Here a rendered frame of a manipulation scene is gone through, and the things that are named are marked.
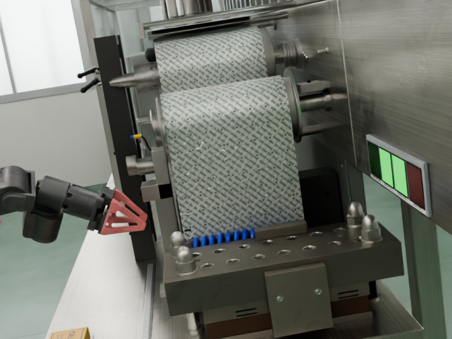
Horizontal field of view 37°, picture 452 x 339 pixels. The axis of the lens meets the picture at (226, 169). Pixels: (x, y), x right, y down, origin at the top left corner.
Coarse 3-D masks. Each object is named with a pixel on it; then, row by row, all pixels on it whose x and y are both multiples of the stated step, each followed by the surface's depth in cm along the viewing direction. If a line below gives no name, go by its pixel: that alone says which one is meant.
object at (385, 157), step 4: (380, 152) 102; (384, 152) 100; (380, 156) 102; (384, 156) 100; (388, 156) 98; (384, 160) 100; (388, 160) 98; (384, 164) 101; (388, 164) 99; (384, 168) 101; (388, 168) 99; (384, 172) 101; (388, 172) 99; (384, 176) 102; (388, 176) 100; (384, 180) 102; (388, 180) 100; (392, 180) 98; (392, 184) 98
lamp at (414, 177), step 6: (408, 168) 90; (414, 168) 87; (408, 174) 90; (414, 174) 88; (408, 180) 91; (414, 180) 88; (420, 180) 86; (414, 186) 88; (420, 186) 86; (414, 192) 89; (420, 192) 86; (414, 198) 89; (420, 198) 87; (420, 204) 87
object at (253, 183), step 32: (192, 160) 128; (224, 160) 128; (256, 160) 129; (288, 160) 129; (192, 192) 129; (224, 192) 129; (256, 192) 130; (288, 192) 130; (192, 224) 130; (224, 224) 131; (256, 224) 131
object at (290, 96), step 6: (282, 78) 132; (288, 78) 131; (288, 84) 129; (288, 90) 128; (288, 96) 128; (294, 96) 128; (156, 102) 129; (294, 102) 128; (294, 108) 128; (294, 114) 128; (294, 120) 129; (294, 126) 130; (162, 132) 127; (294, 132) 131; (162, 138) 127
